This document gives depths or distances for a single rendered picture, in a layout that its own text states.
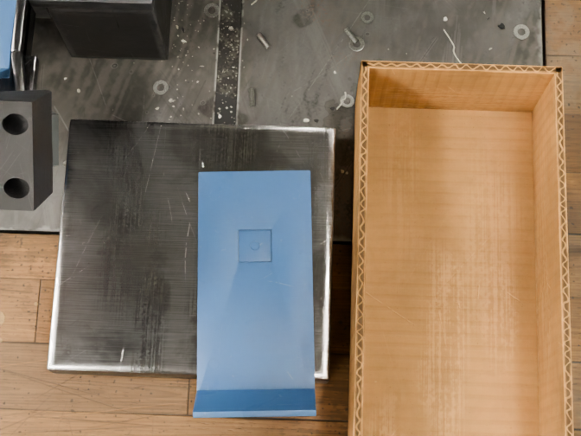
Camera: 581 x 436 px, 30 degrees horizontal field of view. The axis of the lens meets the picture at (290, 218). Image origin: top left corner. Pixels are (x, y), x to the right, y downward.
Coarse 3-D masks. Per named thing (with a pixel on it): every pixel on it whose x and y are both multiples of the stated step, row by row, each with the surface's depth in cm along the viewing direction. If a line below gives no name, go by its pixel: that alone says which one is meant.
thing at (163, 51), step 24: (168, 0) 71; (72, 24) 67; (96, 24) 67; (120, 24) 67; (144, 24) 67; (168, 24) 72; (72, 48) 71; (96, 48) 71; (120, 48) 71; (144, 48) 70; (168, 48) 72
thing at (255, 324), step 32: (224, 192) 67; (256, 192) 67; (288, 192) 67; (224, 224) 67; (256, 224) 67; (288, 224) 67; (224, 256) 66; (288, 256) 66; (224, 288) 66; (256, 288) 66; (288, 288) 66; (224, 320) 65; (256, 320) 65; (288, 320) 65; (224, 352) 65; (256, 352) 65; (288, 352) 65; (224, 384) 64; (256, 384) 64; (288, 384) 64; (224, 416) 61; (256, 416) 61
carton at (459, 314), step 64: (384, 64) 65; (448, 64) 65; (384, 128) 70; (448, 128) 70; (512, 128) 70; (384, 192) 69; (448, 192) 69; (512, 192) 69; (384, 256) 68; (448, 256) 68; (512, 256) 68; (384, 320) 67; (448, 320) 67; (512, 320) 67; (384, 384) 66; (448, 384) 66; (512, 384) 66
